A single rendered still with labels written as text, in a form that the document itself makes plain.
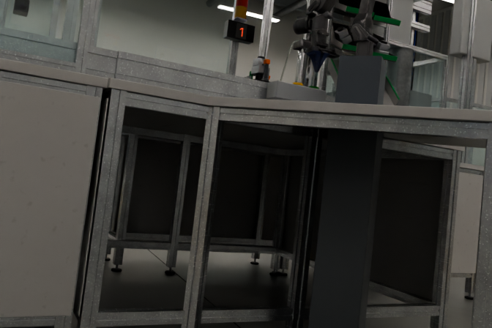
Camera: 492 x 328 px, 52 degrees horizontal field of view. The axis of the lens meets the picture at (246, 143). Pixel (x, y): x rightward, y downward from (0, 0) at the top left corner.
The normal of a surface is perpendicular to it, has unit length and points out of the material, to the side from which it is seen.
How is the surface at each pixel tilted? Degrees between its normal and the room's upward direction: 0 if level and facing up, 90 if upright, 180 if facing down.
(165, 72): 90
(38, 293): 90
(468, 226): 90
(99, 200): 90
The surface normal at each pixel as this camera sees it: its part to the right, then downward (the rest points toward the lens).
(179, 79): 0.45, -0.01
